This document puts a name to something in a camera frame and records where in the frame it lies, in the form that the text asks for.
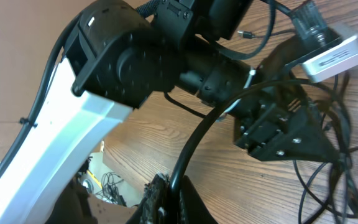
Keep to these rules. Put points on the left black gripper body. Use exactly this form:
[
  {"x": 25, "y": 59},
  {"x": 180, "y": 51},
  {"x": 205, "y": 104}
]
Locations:
[{"x": 259, "y": 102}]

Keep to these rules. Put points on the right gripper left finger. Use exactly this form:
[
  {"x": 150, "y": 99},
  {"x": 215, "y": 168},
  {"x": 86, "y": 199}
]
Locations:
[{"x": 152, "y": 208}]

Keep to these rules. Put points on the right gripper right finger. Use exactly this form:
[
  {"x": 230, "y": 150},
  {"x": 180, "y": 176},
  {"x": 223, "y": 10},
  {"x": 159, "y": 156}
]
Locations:
[{"x": 192, "y": 209}]

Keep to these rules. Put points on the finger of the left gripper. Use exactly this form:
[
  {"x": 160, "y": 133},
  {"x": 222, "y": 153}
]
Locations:
[{"x": 274, "y": 134}]

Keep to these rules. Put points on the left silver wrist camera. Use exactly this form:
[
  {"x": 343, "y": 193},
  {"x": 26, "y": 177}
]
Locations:
[{"x": 327, "y": 49}]

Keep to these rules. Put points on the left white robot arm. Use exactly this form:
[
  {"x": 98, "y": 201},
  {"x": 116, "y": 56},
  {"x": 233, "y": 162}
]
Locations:
[{"x": 105, "y": 63}]

